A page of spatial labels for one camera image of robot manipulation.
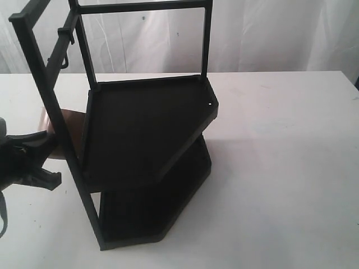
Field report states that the black two-tier metal rack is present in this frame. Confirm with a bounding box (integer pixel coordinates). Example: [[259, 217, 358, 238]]
[[9, 1, 219, 250]]

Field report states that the brown ceramic mug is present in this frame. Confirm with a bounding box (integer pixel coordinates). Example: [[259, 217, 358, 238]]
[[38, 106, 88, 158]]

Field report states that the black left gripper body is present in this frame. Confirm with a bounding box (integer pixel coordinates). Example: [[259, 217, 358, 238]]
[[1, 118, 42, 191]]

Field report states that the white backdrop curtain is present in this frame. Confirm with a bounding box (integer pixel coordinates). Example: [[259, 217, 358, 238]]
[[0, 0, 359, 76]]

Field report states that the grey cable strap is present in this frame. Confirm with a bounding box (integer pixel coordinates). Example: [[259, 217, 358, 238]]
[[0, 190, 9, 236]]

